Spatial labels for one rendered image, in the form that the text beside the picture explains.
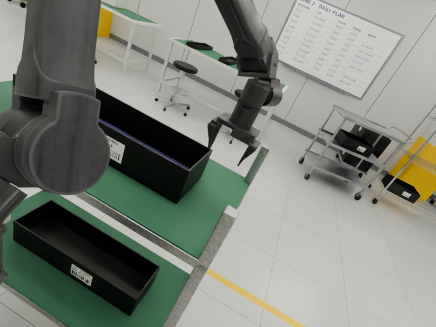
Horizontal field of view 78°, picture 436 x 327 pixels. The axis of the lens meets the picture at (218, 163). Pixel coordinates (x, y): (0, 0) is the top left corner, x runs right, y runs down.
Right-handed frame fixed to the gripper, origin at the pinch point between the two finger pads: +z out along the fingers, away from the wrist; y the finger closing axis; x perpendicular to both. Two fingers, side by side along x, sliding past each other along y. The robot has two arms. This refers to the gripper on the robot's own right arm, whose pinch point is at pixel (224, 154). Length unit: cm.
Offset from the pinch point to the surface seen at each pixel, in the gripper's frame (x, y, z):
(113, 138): 6.9, 27.5, 8.7
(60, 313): 15, 25, 78
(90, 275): 3, 25, 69
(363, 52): -465, -65, -72
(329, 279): -125, -102, 106
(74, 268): 4, 32, 71
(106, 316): 8, 12, 77
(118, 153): 6.7, 25.2, 12.2
